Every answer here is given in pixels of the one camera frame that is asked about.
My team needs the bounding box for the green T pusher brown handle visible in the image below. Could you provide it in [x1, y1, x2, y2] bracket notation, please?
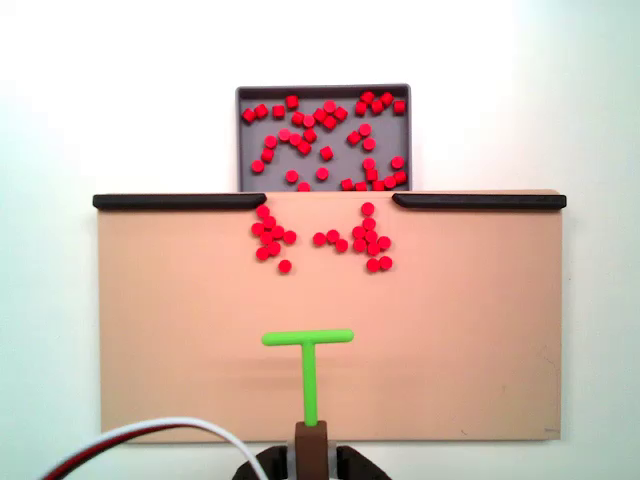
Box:
[261, 328, 355, 480]

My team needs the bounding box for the beige flat board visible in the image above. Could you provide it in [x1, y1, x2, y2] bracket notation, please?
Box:
[94, 188, 566, 445]

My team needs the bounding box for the grey rectangular tray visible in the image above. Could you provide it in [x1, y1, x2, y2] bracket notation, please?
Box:
[234, 83, 413, 194]

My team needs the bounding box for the red white black servo cable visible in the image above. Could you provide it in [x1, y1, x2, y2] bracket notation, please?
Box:
[38, 417, 269, 480]

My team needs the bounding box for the black edge rail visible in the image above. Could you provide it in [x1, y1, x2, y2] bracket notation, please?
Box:
[391, 192, 568, 210]
[92, 193, 268, 211]

